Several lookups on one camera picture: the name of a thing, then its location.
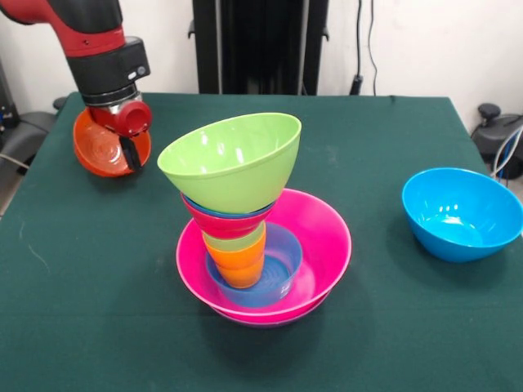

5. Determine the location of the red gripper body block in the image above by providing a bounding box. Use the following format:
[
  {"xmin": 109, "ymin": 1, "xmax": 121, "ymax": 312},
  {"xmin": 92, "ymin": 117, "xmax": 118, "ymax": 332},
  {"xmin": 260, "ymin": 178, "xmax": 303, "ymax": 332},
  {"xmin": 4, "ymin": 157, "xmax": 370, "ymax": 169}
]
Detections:
[{"xmin": 87, "ymin": 100, "xmax": 154, "ymax": 140}]

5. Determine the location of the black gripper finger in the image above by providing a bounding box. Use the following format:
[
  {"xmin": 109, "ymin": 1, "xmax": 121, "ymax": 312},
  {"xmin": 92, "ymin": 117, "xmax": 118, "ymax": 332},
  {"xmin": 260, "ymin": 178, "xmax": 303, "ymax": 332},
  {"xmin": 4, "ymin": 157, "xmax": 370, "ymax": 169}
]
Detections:
[{"xmin": 118, "ymin": 134, "xmax": 144, "ymax": 173}]

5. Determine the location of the orange bowl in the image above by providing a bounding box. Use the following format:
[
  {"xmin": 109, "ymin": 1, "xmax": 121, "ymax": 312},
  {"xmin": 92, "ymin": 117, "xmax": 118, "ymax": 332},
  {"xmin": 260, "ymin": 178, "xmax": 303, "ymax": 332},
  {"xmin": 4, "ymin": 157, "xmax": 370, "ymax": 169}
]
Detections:
[{"xmin": 73, "ymin": 109, "xmax": 153, "ymax": 178}]

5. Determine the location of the lime green bowl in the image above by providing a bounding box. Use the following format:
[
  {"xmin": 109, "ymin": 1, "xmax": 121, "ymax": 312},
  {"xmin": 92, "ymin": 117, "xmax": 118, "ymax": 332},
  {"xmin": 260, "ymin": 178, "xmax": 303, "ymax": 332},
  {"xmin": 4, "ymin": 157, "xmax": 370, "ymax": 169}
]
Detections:
[{"xmin": 156, "ymin": 112, "xmax": 302, "ymax": 215}]

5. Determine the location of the dark blue bowl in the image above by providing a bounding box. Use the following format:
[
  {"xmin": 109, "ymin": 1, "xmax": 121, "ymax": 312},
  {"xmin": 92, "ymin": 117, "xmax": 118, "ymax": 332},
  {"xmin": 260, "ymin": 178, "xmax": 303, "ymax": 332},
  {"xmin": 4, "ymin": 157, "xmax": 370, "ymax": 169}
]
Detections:
[{"xmin": 181, "ymin": 194, "xmax": 275, "ymax": 218}]

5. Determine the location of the small pink bowl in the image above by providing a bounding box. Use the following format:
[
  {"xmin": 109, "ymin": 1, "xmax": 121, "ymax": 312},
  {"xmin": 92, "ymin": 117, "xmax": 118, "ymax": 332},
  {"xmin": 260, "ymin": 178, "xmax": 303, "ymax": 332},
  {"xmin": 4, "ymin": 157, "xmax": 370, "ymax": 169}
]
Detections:
[{"xmin": 181, "ymin": 195, "xmax": 275, "ymax": 240}]

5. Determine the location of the green cup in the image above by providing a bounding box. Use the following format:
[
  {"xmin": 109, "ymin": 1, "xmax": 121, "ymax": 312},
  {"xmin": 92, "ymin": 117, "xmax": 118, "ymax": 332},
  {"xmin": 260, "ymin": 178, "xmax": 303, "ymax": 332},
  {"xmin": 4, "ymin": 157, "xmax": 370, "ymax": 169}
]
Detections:
[{"xmin": 201, "ymin": 222, "xmax": 267, "ymax": 252}]

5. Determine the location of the orange cup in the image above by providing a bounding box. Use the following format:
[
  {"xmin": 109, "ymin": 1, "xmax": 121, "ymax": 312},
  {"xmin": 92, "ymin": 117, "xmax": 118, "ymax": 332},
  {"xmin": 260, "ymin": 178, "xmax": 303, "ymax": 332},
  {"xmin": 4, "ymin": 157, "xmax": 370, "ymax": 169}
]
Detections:
[{"xmin": 203, "ymin": 232, "xmax": 267, "ymax": 290}]

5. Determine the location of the small light blue bowl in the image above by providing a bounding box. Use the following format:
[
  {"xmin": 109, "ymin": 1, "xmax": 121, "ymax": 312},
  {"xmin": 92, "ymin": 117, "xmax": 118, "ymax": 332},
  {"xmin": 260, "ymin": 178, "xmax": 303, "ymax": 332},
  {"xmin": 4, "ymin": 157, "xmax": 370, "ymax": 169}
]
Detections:
[{"xmin": 205, "ymin": 223, "xmax": 304, "ymax": 308}]

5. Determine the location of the large pink bowl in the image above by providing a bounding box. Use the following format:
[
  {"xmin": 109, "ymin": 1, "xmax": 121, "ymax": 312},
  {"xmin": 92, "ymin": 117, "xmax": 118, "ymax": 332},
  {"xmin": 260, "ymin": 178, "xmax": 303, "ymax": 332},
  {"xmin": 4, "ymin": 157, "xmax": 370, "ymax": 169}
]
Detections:
[{"xmin": 175, "ymin": 187, "xmax": 353, "ymax": 327}]

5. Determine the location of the dark green tablecloth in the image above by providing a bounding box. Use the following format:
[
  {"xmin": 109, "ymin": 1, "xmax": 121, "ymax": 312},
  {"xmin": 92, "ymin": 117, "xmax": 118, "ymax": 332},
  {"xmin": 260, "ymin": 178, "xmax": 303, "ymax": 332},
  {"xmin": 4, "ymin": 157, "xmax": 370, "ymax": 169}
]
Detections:
[{"xmin": 0, "ymin": 91, "xmax": 523, "ymax": 392}]

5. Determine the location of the large light blue bowl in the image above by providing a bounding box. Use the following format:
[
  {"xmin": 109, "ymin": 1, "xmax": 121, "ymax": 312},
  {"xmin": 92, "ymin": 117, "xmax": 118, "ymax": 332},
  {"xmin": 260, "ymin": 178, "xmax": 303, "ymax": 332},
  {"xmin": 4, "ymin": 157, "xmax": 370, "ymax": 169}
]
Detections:
[{"xmin": 401, "ymin": 166, "xmax": 523, "ymax": 264}]

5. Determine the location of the black hanging cable with plug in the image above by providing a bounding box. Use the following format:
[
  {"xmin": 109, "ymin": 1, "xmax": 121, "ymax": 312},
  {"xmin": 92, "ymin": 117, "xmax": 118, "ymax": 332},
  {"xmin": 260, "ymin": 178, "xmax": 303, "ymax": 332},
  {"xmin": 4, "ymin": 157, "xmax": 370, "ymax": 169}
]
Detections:
[{"xmin": 351, "ymin": 0, "xmax": 379, "ymax": 97}]

